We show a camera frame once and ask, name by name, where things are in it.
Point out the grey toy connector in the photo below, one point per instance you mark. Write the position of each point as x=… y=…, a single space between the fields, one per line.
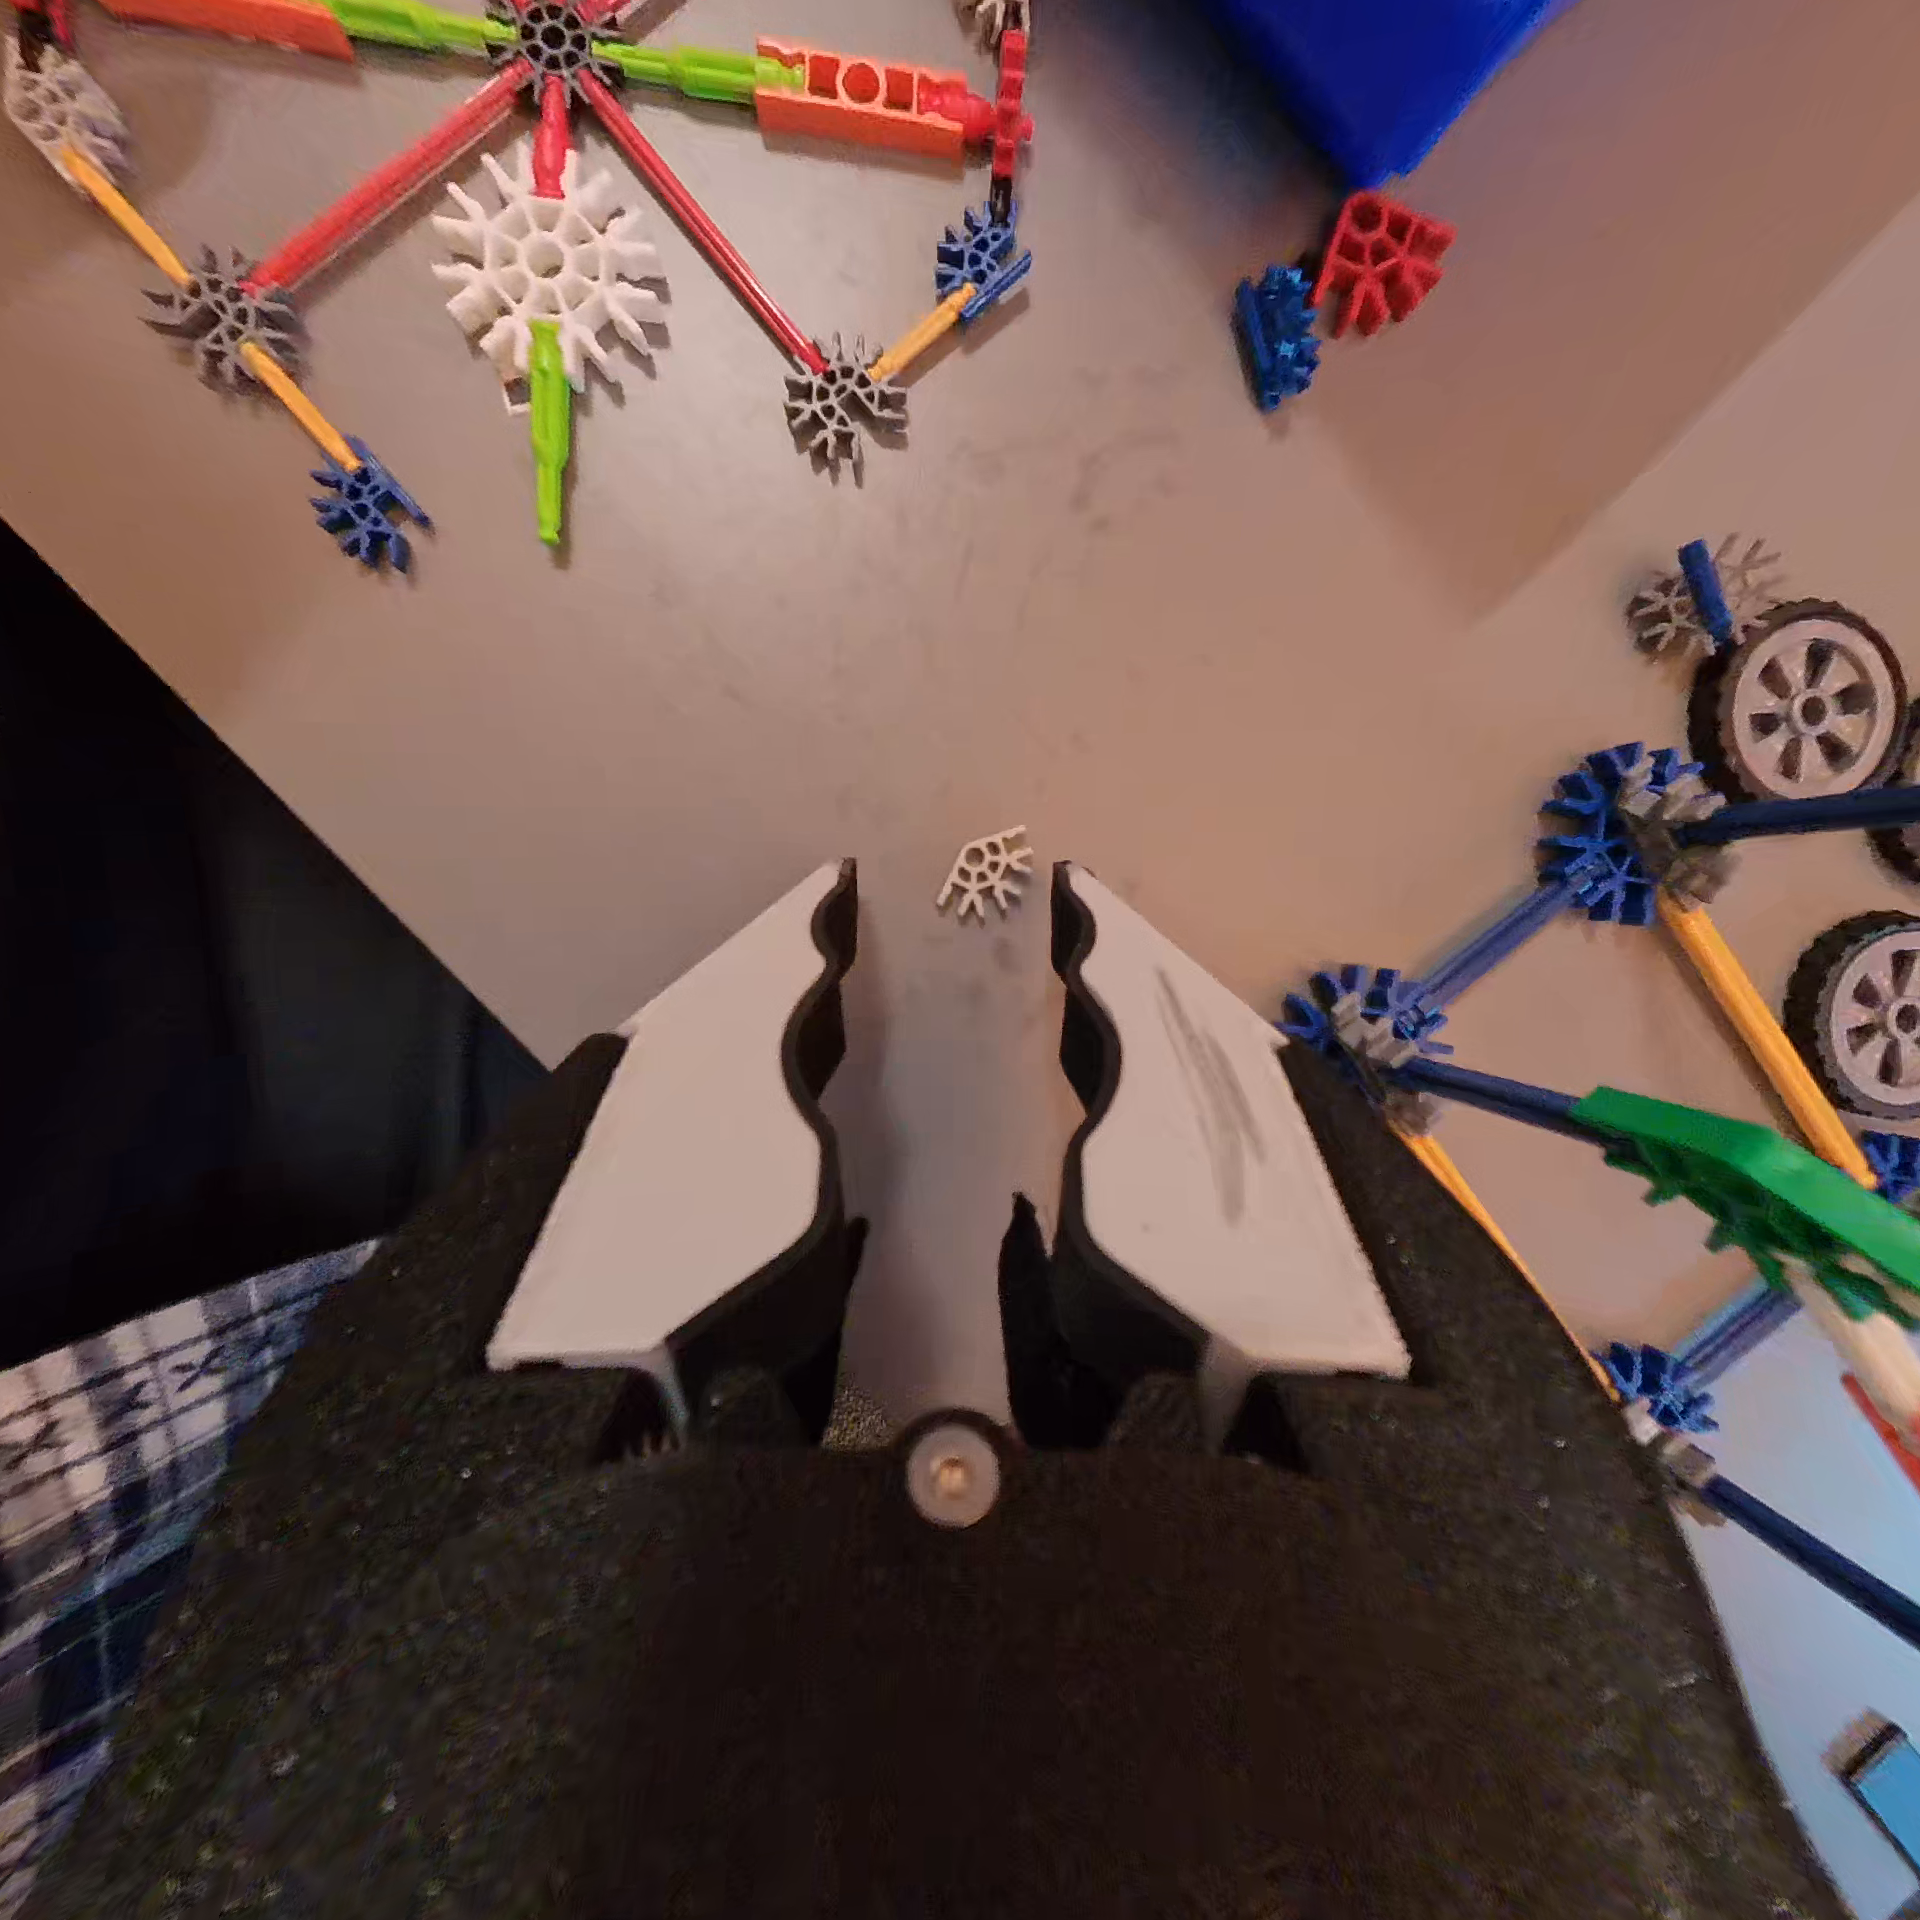
x=845 y=406

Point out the plaid flannel shirt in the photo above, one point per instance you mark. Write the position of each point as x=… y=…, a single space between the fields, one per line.
x=107 y=1499

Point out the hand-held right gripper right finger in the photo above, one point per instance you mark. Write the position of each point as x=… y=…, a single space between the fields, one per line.
x=1230 y=1198

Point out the red toy connector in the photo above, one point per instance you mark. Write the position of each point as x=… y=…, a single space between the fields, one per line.
x=1378 y=261

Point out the black printed t-shirt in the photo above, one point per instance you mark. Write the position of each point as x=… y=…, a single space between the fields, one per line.
x=182 y=975

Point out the colourful toy wheel model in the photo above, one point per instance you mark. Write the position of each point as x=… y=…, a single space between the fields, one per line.
x=548 y=261

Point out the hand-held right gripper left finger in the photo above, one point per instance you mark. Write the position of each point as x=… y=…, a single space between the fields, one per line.
x=674 y=1186

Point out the blue toy connector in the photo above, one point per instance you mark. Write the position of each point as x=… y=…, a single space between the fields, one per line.
x=977 y=260
x=1278 y=338

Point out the yellow toy rod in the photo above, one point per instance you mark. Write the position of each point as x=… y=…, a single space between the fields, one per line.
x=920 y=335

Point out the small white toy piece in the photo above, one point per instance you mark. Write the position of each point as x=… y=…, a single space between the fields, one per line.
x=987 y=877

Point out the blue plastic bin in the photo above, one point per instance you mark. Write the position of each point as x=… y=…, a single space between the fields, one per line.
x=1378 y=76

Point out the toy frame model with wheels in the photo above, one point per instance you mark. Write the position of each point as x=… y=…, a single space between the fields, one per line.
x=1800 y=706

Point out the red toy rod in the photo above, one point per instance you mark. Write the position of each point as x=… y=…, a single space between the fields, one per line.
x=707 y=225

